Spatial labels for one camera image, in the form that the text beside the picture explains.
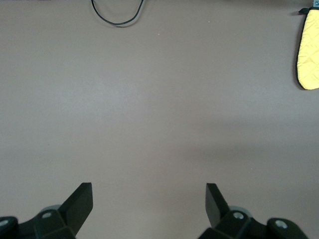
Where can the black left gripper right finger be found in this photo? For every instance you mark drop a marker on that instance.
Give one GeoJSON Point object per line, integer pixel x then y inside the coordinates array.
{"type": "Point", "coordinates": [214, 209]}

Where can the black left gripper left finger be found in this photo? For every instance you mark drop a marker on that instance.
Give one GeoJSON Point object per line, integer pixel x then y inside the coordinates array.
{"type": "Point", "coordinates": [77, 206]}

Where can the yellow quilted oven mitt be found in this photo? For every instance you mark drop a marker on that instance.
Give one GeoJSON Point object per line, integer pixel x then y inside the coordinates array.
{"type": "Point", "coordinates": [309, 49]}

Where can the grey metal bracket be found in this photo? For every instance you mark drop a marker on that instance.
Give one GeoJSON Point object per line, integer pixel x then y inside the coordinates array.
{"type": "Point", "coordinates": [314, 3]}

